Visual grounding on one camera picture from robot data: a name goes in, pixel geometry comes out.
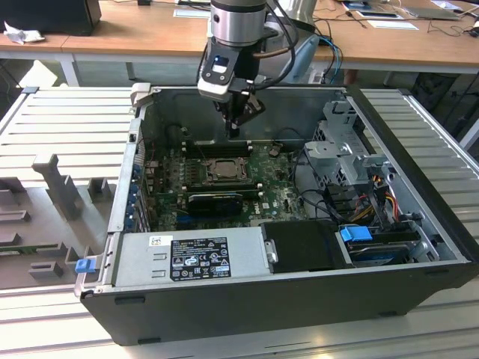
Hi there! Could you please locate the CPU socket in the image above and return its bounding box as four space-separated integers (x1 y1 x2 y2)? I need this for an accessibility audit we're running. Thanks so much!
201 156 251 186

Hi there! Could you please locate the white paper sheet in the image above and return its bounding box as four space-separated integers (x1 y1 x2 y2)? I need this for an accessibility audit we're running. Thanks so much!
366 19 419 31

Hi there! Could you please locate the installed RAM stick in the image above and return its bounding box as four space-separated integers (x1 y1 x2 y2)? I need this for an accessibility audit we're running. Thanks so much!
186 178 263 199

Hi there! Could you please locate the blue cable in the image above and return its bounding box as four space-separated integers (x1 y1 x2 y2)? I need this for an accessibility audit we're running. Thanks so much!
320 35 344 83

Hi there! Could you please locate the pale blue teach pendant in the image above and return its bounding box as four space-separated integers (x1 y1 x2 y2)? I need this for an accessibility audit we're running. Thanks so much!
276 34 320 84

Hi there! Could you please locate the blue booklet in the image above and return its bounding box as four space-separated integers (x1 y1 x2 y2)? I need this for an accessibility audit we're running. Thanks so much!
342 0 375 11

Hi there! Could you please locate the black and white camera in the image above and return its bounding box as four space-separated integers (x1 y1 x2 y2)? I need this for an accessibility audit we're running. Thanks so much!
197 47 241 102

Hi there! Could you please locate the green motherboard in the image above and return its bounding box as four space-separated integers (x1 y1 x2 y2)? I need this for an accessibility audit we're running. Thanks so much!
144 140 311 233

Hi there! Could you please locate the grey case latch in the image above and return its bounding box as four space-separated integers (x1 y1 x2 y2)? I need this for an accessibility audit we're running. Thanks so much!
129 82 162 110

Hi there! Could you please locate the black plastic shroud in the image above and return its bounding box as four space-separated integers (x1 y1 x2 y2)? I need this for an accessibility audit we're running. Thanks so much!
259 219 356 274

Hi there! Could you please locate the green circuit board strip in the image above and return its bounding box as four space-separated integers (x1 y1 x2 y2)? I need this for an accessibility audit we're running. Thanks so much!
0 242 61 259

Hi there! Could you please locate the grey flat tablet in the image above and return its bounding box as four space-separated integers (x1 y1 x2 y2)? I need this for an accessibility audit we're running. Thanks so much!
174 7 211 18

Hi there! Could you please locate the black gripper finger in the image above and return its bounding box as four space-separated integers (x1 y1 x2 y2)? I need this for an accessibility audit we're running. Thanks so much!
215 93 238 141
237 92 267 141

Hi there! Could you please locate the grey flat laptop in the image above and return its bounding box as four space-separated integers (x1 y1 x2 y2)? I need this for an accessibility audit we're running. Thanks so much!
404 5 462 21

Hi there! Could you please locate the blue disk carrier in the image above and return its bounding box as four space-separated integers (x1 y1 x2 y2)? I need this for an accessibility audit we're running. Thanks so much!
339 224 416 267

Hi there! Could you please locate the black PC case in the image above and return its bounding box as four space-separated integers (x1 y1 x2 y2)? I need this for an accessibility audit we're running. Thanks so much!
74 82 479 347

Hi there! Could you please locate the silver metal drive cage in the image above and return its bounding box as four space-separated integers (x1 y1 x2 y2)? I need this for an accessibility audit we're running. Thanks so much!
303 99 397 210

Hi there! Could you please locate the grey parts rack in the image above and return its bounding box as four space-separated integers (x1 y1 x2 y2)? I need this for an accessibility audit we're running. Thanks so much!
0 152 118 291

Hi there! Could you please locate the wooden desk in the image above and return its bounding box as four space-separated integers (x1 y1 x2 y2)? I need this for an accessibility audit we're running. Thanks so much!
0 7 104 89
61 0 479 89

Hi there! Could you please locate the black graphics card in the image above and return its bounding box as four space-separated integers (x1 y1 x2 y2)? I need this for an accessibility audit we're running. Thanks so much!
186 191 244 218

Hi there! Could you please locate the black-clip RAM slot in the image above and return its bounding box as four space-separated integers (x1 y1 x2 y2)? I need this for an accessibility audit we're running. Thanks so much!
185 144 251 150
186 150 252 158

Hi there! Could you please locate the metal socket cover frame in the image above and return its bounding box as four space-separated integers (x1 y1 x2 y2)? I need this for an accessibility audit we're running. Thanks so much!
204 157 249 185

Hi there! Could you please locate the yellow red wire bundle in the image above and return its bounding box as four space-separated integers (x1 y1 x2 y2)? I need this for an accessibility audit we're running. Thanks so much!
353 188 398 222

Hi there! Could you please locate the silver power supply unit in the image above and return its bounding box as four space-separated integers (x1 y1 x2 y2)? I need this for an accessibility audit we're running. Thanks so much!
111 226 271 288

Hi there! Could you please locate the black box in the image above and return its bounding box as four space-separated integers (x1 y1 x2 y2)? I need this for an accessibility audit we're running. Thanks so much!
0 0 103 37

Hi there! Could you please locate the dark flat phone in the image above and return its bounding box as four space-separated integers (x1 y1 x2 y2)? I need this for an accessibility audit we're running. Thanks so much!
354 10 400 19

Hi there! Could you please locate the brown cable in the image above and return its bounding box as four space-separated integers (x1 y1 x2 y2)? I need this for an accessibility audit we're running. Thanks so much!
251 37 300 60

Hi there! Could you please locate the white-clip RAM slot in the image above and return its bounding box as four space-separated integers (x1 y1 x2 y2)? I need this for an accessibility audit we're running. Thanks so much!
183 141 251 147
185 147 251 154

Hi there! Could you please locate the crumpled white paper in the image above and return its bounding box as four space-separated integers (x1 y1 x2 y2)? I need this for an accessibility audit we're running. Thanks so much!
2 20 46 46

